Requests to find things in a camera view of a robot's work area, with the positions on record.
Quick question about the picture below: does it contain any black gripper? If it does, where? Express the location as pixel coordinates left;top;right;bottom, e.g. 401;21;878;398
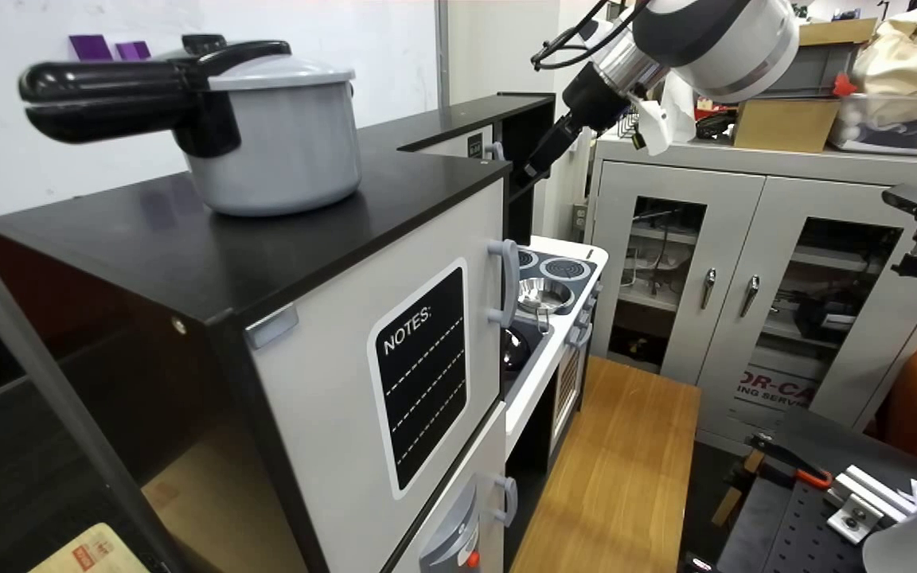
505;59;642;206

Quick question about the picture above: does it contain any grey metal cabinet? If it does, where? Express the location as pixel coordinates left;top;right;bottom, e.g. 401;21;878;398
581;137;917;459

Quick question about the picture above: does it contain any grey glass cabinet door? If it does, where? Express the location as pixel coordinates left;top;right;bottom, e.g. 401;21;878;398
590;162;769;382
693;172;917;430

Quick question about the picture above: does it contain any fridge door with grey dispenser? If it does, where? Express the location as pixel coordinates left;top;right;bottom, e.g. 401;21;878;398
387;401;521;573

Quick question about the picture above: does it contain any white paper roll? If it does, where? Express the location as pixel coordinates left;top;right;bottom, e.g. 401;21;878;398
657;68;701;153

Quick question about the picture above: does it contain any brown cardboard box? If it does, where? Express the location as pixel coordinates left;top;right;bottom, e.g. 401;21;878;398
732;94;844;153

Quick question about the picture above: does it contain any grey toy pressure cooker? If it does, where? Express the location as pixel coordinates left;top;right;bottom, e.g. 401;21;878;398
16;32;362;220

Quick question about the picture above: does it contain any flat cardboard piece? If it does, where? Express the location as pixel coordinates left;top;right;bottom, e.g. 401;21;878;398
795;13;881;51

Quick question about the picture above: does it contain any light wooden floor board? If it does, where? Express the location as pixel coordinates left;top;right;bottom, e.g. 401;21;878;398
509;352;702;573

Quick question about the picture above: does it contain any white black toy kitchen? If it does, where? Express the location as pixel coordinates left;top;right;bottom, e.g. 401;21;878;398
0;88;612;573

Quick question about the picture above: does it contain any clear plastic storage bin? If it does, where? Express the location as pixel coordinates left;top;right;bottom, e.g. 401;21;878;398
835;92;917;159

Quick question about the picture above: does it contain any beige cloth bag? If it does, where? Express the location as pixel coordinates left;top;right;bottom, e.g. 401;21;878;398
853;2;917;104

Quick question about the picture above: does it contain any black perforated table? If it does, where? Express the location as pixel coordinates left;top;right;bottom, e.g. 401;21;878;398
677;406;917;573

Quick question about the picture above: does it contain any silver metal clamp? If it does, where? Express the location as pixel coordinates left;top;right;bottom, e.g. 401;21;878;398
824;461;917;545

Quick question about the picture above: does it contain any yellow labelled box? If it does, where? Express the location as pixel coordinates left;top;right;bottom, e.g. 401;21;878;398
28;520;152;573

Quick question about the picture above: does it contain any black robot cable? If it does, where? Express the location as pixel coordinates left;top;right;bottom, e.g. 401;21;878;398
528;0;653;76

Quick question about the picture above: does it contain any orange handled tool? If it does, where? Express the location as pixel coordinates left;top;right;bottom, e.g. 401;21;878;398
749;433;837;494

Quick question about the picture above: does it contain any dark metal shelf frame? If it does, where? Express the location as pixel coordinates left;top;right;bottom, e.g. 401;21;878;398
0;155;197;573

